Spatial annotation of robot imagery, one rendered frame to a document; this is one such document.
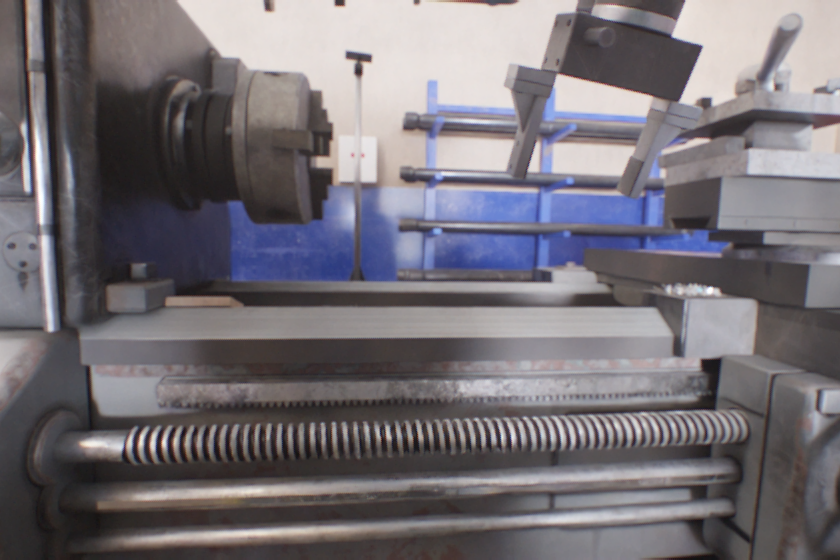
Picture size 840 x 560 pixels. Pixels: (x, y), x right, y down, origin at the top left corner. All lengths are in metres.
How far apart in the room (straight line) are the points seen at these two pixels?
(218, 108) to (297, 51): 3.35
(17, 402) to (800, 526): 0.83
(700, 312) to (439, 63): 3.60
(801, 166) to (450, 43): 3.63
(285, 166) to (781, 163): 0.65
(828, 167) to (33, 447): 0.96
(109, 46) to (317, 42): 3.47
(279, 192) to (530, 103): 0.40
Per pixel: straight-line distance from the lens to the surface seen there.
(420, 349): 0.57
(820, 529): 0.71
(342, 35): 4.12
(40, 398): 0.61
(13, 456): 0.60
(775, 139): 0.76
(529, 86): 0.46
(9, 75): 0.66
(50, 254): 0.62
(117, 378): 0.67
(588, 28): 0.46
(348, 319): 0.58
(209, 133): 0.76
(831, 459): 0.68
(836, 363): 0.68
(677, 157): 0.80
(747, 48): 5.40
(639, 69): 0.49
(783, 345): 0.72
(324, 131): 0.82
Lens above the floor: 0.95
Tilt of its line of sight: 6 degrees down
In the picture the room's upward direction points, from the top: 1 degrees clockwise
